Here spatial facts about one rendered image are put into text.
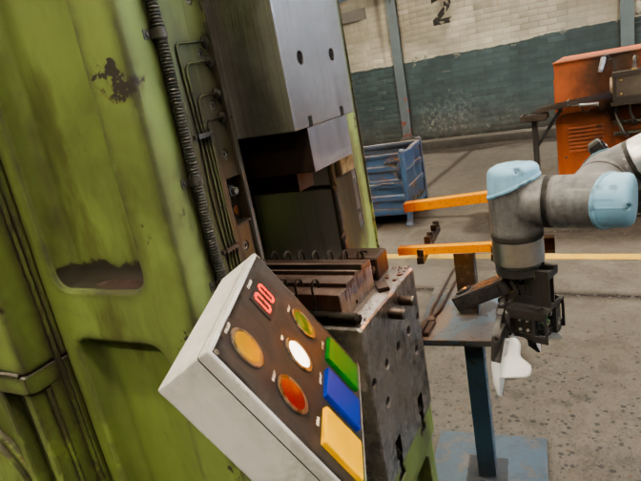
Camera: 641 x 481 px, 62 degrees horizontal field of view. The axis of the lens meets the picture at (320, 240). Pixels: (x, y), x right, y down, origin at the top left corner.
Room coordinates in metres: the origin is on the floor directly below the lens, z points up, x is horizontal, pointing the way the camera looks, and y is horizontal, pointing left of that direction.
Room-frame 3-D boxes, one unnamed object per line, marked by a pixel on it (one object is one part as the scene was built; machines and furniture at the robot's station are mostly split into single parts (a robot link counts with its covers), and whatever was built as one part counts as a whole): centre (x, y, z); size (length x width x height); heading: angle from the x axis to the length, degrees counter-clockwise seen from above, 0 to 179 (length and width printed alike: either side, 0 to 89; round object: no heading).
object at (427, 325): (1.73, -0.40, 0.66); 0.60 x 0.04 x 0.01; 151
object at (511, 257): (0.76, -0.30, 1.15); 0.08 x 0.08 x 0.05
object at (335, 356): (0.78, 0.01, 1.01); 0.07 x 0.05 x 0.07; 175
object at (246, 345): (0.59, 0.11, 1.16); 0.05 x 0.03 x 0.04; 150
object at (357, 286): (1.33, 0.11, 0.96); 0.42 x 0.20 x 0.09; 60
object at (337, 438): (0.59, 0.03, 1.01); 0.07 x 0.05 x 0.07; 175
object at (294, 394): (0.59, 0.07, 1.09); 0.05 x 0.03 x 0.04; 150
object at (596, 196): (0.71, -0.38, 1.23); 0.11 x 0.11 x 0.08; 51
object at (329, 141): (1.33, 0.11, 1.32); 0.42 x 0.20 x 0.10; 60
